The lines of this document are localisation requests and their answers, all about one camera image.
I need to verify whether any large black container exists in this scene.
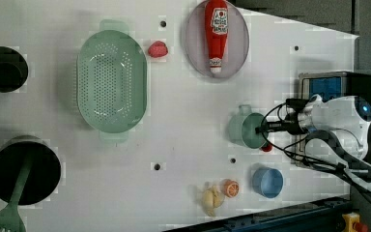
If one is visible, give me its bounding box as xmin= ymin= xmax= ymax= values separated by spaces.
xmin=0 ymin=135 xmax=62 ymax=206

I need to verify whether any yellow red emergency button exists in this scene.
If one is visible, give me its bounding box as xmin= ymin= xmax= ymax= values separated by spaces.
xmin=342 ymin=213 xmax=369 ymax=232

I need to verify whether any blue bowl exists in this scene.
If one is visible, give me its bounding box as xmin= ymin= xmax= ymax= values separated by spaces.
xmin=252 ymin=167 xmax=284 ymax=198

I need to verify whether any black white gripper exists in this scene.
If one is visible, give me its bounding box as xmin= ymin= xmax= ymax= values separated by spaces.
xmin=255 ymin=99 xmax=317 ymax=135

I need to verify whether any pink toy strawberry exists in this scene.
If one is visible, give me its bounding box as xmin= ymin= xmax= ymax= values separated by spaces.
xmin=148 ymin=41 xmax=168 ymax=58

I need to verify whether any red plush ketchup bottle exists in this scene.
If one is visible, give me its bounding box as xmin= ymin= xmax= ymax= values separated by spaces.
xmin=204 ymin=0 xmax=228 ymax=73

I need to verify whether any peeled toy banana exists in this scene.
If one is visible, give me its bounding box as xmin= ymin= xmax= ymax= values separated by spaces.
xmin=201 ymin=185 xmax=224 ymax=217

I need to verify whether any grey round plate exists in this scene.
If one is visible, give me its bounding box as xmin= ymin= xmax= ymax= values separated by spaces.
xmin=182 ymin=0 xmax=249 ymax=79

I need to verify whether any blue metal frame rail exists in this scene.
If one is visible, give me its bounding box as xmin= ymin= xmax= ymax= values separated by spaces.
xmin=163 ymin=197 xmax=353 ymax=232

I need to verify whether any green perforated colander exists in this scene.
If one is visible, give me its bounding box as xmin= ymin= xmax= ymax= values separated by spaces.
xmin=76 ymin=19 xmax=148 ymax=143

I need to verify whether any green mug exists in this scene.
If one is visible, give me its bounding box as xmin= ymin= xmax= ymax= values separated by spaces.
xmin=227 ymin=104 xmax=268 ymax=149

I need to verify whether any green spatula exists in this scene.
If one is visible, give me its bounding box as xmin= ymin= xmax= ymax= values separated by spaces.
xmin=0 ymin=158 xmax=32 ymax=232

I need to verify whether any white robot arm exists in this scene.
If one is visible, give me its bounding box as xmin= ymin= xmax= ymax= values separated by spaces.
xmin=255 ymin=94 xmax=371 ymax=194

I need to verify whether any orange slice toy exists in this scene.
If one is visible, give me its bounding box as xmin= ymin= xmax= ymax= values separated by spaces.
xmin=222 ymin=179 xmax=240 ymax=198

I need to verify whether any red toy strawberry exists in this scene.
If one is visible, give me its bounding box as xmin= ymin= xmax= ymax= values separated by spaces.
xmin=261 ymin=143 xmax=272 ymax=152

